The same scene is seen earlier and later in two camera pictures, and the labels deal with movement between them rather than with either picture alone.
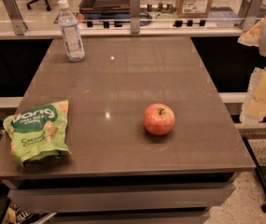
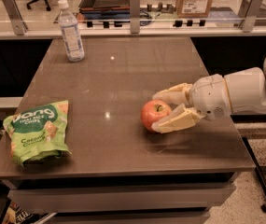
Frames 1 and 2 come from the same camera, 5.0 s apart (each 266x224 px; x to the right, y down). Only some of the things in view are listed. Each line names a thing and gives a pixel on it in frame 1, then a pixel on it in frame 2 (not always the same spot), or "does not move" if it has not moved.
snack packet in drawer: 16,215 does not move
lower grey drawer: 171,216 does not move
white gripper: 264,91 → 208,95
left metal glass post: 17,21 does not move
